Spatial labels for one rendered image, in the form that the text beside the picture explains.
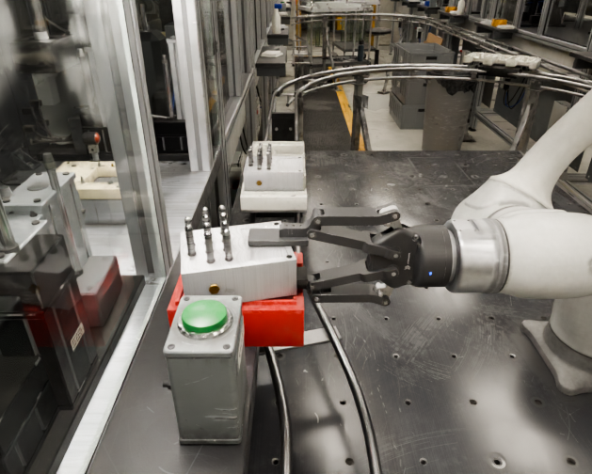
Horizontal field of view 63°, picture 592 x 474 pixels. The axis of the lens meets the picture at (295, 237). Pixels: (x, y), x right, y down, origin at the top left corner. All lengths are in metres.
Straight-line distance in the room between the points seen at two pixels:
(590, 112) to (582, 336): 0.38
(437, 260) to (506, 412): 0.38
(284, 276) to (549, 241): 0.30
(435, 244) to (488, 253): 0.06
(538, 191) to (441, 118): 3.14
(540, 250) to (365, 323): 0.48
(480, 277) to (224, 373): 0.31
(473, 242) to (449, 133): 3.35
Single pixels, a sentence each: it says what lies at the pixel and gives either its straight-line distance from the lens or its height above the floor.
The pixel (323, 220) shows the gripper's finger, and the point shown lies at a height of 1.05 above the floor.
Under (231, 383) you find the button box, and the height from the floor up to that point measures 0.99.
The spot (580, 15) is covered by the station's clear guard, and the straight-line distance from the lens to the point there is 3.40.
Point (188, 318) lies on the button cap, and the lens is 0.43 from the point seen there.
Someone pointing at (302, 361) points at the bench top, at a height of 0.68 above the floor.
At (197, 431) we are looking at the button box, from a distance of 0.49.
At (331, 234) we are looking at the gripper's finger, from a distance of 0.55.
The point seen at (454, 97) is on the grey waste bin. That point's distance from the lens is 3.82.
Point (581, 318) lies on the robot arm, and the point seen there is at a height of 0.80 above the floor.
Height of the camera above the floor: 1.30
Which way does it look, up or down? 29 degrees down
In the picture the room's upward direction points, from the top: straight up
